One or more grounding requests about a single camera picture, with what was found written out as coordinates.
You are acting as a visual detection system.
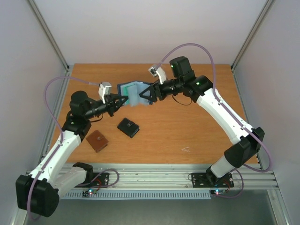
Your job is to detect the green credit card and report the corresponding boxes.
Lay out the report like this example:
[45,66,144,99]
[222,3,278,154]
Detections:
[122,86,130,105]

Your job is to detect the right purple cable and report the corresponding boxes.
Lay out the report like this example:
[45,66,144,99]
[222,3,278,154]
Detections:
[159,43,273,199]

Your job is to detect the black card holder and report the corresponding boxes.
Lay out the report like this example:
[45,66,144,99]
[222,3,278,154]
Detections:
[117,118,140,138]

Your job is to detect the right small circuit board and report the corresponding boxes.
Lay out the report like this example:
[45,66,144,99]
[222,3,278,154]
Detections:
[210,189,227,195]

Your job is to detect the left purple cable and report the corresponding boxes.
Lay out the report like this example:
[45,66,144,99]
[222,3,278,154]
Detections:
[27,76,100,221]

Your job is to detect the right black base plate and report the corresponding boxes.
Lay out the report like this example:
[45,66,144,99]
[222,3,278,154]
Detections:
[187,172,234,188]

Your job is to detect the slotted grey cable duct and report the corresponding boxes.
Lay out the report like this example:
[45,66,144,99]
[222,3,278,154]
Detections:
[62,190,211,201]

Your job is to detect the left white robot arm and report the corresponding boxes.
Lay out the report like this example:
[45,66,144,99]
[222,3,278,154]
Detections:
[15,91,128,217]

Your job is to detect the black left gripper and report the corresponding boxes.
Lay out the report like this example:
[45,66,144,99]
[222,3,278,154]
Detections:
[85,93,128,120]

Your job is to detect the left aluminium corner post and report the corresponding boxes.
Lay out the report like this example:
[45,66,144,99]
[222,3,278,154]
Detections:
[26,0,69,71]

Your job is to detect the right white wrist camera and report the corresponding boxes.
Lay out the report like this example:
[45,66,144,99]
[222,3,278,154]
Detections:
[148,64,167,84]

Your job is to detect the small circuit board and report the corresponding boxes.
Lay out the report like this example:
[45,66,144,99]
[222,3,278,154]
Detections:
[82,189,98,197]
[210,189,227,195]

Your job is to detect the left small circuit board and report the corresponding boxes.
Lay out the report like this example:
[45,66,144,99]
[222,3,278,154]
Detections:
[82,189,98,197]

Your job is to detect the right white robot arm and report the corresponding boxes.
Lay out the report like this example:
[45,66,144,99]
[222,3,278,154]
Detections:
[139,56,264,186]

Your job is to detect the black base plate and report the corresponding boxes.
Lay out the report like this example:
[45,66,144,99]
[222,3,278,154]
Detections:
[187,172,234,188]
[90,172,109,188]

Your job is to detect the aluminium rail base frame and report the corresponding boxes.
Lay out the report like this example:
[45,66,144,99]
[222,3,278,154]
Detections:
[24,164,279,192]

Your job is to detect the right aluminium corner post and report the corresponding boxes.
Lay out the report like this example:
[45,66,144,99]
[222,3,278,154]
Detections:
[231,0,275,72]

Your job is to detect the aluminium corner post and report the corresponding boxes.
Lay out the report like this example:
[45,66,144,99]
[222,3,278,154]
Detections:
[231,0,275,72]
[26,0,69,71]

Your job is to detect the purple cable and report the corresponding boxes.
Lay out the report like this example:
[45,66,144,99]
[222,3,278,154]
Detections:
[27,76,100,221]
[159,43,273,199]

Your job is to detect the brown card holder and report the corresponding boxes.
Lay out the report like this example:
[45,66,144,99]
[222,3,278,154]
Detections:
[86,130,109,153]

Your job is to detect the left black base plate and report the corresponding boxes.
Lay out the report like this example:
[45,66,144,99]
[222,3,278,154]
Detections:
[90,172,109,188]

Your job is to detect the dark blue card holder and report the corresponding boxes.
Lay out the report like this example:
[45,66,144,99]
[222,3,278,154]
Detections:
[117,81,151,107]

